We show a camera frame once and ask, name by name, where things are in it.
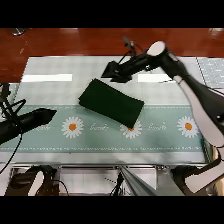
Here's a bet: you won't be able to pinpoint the silver frame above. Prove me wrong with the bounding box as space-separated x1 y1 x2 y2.
0 161 224 197

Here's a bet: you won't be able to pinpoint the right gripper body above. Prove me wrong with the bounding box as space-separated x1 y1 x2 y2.
100 60 135 84

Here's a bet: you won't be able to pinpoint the dark green garment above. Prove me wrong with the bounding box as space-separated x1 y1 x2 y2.
78 78 146 130

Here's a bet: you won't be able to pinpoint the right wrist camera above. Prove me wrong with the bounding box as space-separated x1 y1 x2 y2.
121 35 138 54

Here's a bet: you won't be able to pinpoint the black cable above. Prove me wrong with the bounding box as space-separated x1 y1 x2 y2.
0 97 28 176
103 171 126 197

